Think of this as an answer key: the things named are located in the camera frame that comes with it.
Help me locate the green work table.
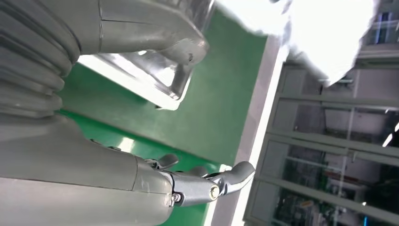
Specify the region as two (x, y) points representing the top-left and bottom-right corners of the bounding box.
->
(57, 8), (269, 167)

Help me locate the glass partition with frames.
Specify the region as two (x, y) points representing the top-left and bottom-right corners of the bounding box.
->
(243, 0), (399, 226)

